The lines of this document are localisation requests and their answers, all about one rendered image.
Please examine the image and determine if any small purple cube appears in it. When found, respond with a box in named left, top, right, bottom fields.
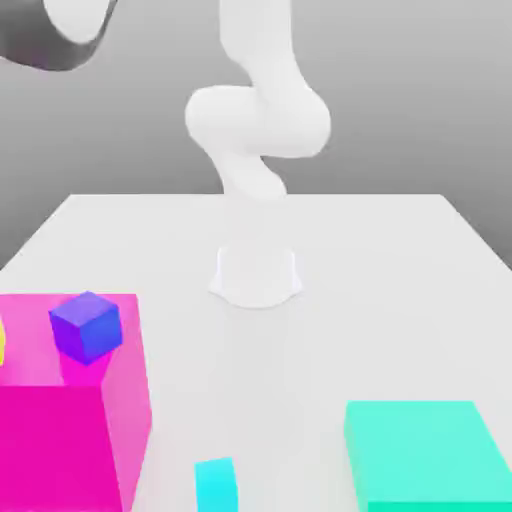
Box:
left=48, top=290, right=124, bottom=367

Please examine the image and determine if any small cyan cube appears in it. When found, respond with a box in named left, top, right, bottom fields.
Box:
left=194, top=456, right=240, bottom=512

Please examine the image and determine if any large turquoise box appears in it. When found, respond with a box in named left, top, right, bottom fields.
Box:
left=342, top=400, right=512, bottom=512

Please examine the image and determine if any large magenta box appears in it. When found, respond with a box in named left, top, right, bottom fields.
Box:
left=0, top=293, right=154, bottom=512

